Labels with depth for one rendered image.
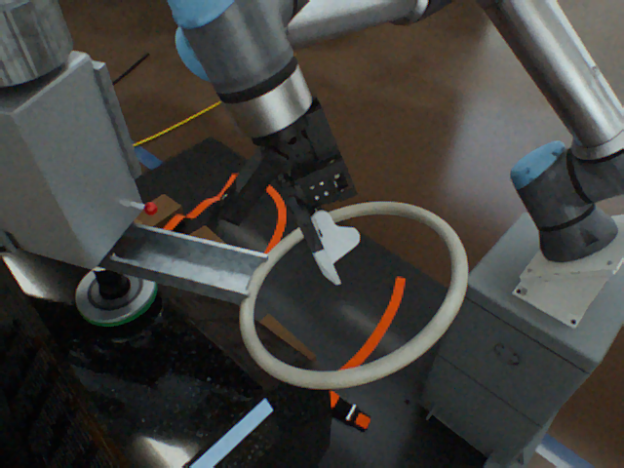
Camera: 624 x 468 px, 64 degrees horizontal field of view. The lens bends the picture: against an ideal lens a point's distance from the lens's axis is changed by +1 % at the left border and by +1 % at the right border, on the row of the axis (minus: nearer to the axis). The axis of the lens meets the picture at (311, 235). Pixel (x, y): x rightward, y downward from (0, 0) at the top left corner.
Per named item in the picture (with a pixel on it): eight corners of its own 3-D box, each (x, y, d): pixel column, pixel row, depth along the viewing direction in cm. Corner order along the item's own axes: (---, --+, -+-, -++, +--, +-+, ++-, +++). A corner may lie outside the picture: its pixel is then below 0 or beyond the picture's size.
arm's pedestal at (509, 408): (461, 328, 232) (517, 195, 169) (566, 397, 210) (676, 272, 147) (400, 404, 207) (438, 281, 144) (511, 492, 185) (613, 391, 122)
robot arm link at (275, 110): (220, 114, 48) (218, 81, 56) (243, 155, 51) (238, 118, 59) (303, 76, 48) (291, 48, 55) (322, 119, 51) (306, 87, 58)
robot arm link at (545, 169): (541, 205, 143) (513, 153, 139) (605, 186, 130) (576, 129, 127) (526, 233, 133) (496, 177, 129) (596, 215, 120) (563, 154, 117)
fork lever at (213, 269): (-9, 252, 125) (-20, 238, 121) (42, 201, 137) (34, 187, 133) (244, 321, 109) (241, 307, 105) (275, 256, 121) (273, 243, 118)
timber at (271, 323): (316, 369, 216) (316, 355, 207) (296, 387, 210) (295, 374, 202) (270, 327, 230) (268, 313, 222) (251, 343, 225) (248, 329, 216)
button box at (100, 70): (107, 173, 119) (62, 62, 98) (113, 166, 121) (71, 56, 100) (136, 179, 117) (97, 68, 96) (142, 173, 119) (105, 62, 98)
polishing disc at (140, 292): (138, 251, 150) (137, 248, 149) (167, 297, 138) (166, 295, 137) (66, 283, 142) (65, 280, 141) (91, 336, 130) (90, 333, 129)
